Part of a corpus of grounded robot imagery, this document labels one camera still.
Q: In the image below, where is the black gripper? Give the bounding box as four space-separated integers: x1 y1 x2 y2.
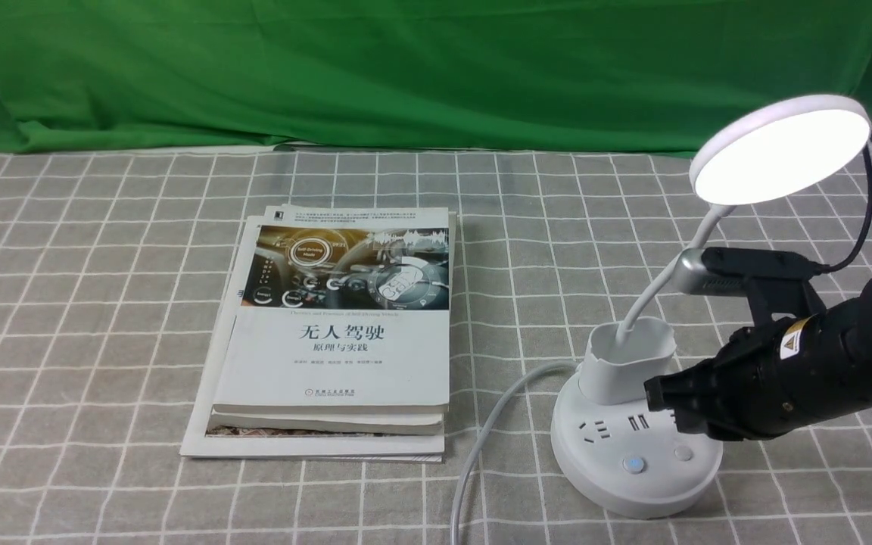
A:
644 314 861 441

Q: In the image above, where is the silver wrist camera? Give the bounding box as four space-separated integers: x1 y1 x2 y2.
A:
671 246 827 325

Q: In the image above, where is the grey checked tablecloth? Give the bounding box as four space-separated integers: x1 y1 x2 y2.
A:
0 151 872 544

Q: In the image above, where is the white self-driving textbook top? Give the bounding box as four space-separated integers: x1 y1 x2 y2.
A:
213 206 456 415

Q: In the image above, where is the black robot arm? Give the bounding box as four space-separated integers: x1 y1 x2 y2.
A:
644 279 872 441

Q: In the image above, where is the green backdrop cloth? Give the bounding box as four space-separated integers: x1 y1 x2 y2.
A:
0 1 872 154

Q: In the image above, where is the white lamp power cable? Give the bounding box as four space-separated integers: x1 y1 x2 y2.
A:
450 360 579 545

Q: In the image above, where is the middle book in stack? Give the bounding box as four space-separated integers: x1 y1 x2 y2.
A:
206 411 445 435

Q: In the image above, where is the white desk lamp with sockets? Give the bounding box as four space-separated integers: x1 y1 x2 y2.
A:
550 94 872 519

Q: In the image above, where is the large white bottom book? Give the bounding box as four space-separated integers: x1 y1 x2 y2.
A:
180 238 445 462

